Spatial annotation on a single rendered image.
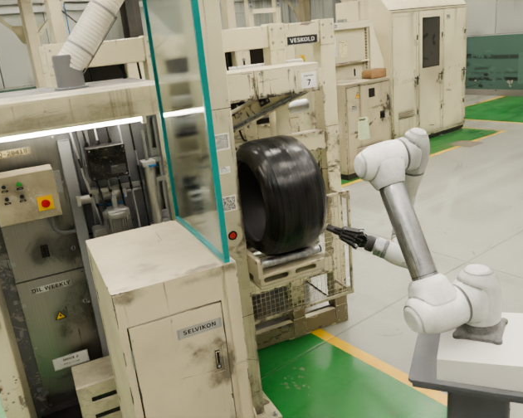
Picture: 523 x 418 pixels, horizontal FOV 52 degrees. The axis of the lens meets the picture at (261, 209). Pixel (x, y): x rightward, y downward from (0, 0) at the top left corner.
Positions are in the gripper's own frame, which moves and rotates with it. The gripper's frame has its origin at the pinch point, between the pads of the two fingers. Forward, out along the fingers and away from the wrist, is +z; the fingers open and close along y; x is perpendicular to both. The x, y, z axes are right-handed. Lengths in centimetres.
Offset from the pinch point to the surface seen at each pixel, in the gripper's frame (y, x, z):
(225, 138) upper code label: -33, -4, 59
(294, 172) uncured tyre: -25.9, -0.7, 25.2
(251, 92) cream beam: -33, 36, 62
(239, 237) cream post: 8.2, -19.8, 39.8
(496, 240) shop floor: 146, 207, -131
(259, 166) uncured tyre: -24.7, -3.9, 40.8
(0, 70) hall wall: 415, 483, 704
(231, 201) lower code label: -8, -15, 48
